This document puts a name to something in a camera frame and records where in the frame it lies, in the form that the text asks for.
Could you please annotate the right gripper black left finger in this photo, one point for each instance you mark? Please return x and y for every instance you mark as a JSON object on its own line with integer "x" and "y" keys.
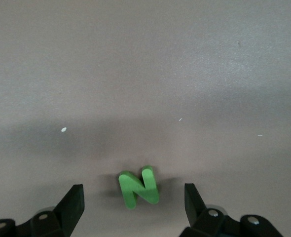
{"x": 66, "y": 209}

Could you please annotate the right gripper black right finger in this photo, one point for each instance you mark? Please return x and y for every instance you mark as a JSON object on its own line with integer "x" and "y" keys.
{"x": 197, "y": 212}

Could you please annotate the green capital letter N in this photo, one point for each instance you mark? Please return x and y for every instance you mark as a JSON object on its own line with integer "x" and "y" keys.
{"x": 127, "y": 190}

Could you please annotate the tiny white crumb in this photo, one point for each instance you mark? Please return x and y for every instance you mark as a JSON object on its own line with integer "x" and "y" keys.
{"x": 63, "y": 130}

